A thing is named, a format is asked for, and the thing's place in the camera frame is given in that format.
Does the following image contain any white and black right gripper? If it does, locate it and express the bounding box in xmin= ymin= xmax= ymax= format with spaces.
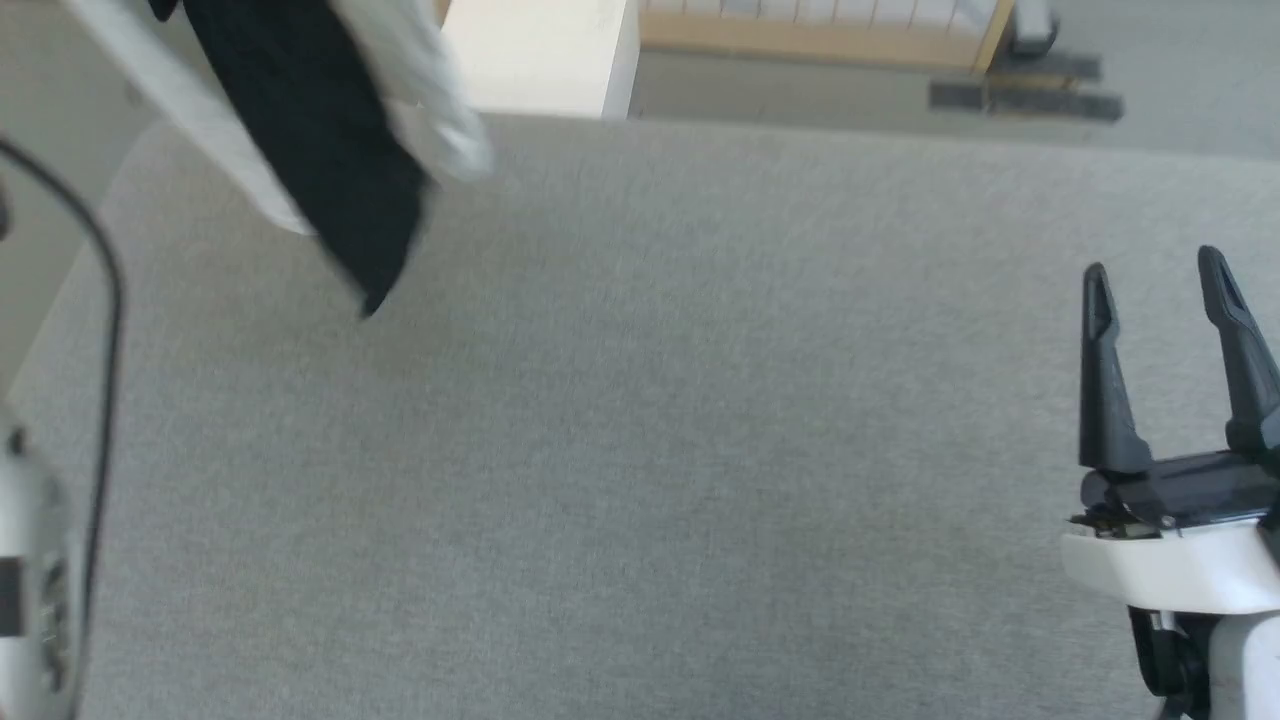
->
xmin=1060 ymin=245 xmax=1280 ymax=617

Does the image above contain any black and white raglan shirt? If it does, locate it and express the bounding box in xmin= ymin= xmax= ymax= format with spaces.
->
xmin=60 ymin=0 xmax=497 ymax=319

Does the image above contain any dark metal screen foot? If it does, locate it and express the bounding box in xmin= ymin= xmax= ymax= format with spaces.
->
xmin=928 ymin=52 xmax=1127 ymax=125

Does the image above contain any lemon print tiled screen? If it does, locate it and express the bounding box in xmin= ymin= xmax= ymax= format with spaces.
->
xmin=638 ymin=0 xmax=1017 ymax=75

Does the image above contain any white cabinet block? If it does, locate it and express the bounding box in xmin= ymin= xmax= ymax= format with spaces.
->
xmin=438 ymin=0 xmax=642 ymax=122

